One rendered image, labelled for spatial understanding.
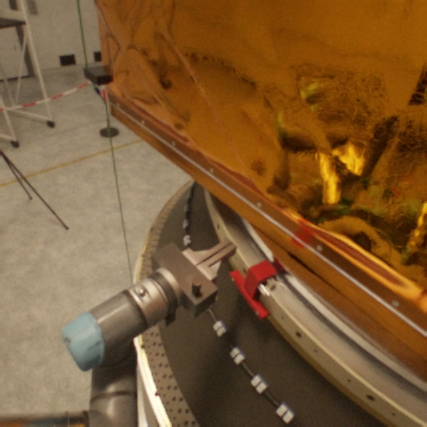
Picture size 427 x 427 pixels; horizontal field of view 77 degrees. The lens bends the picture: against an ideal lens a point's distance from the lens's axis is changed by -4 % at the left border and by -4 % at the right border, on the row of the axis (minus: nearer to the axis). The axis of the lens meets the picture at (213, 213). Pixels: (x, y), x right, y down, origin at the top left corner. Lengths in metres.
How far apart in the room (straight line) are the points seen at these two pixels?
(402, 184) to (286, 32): 0.25
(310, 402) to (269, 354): 0.13
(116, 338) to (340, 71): 0.47
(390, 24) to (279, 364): 0.64
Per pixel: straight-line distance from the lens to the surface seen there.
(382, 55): 0.40
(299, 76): 0.44
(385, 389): 0.61
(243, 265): 0.64
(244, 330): 0.75
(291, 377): 0.72
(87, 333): 0.45
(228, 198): 0.68
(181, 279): 0.49
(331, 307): 0.58
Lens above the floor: 2.20
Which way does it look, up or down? 42 degrees down
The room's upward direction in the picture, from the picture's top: 9 degrees clockwise
